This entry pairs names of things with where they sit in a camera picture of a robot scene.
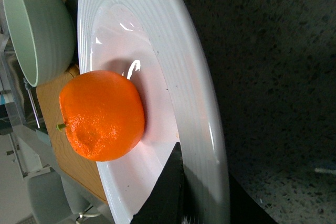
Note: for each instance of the orange mandarin fruit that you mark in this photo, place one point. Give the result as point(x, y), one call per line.
point(103, 116)

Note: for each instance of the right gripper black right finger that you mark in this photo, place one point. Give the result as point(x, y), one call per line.
point(243, 209)

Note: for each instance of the light green bowl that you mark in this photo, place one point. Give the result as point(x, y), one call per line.
point(43, 36)

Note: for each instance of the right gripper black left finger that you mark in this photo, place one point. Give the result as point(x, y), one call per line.
point(165, 202)

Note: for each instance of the white round plate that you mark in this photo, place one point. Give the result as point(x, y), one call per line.
point(154, 44)

